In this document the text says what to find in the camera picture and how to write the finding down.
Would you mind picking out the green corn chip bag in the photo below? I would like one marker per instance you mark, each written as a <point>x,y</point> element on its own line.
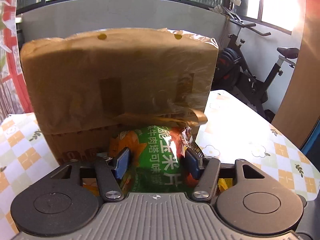
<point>155,160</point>

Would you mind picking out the black exercise bike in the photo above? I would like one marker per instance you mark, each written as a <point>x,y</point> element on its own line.
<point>250,80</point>

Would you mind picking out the grey marbled panel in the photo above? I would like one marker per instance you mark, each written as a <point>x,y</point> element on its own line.
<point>125,15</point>

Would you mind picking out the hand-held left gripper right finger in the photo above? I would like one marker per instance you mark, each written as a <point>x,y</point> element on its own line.
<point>192,165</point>

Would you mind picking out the wooden board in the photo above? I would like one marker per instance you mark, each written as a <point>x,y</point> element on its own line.
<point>300,85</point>

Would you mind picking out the checked floral tablecloth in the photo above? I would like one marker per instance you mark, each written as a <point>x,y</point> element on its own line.
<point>250,130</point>

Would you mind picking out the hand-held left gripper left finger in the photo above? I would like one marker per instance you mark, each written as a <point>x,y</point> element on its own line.
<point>122,163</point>

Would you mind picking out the brown cardboard box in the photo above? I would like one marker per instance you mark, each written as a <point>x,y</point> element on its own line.
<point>112,80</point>

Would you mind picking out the gold snack packet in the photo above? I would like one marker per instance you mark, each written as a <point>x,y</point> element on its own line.
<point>225,183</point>

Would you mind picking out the printed red backdrop cloth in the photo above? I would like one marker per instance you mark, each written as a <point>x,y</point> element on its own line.
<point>15,80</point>

